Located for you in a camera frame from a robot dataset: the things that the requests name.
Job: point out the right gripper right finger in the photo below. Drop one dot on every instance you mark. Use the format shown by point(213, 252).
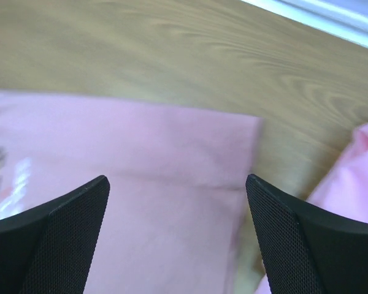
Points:
point(306, 249)

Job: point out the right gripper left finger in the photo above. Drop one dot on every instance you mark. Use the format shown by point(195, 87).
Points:
point(49, 248)

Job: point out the dusty pink printed t-shirt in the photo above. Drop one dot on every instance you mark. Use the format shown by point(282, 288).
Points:
point(177, 184)

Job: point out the folded light pink t-shirt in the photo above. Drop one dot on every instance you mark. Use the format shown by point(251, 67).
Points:
point(344, 190)

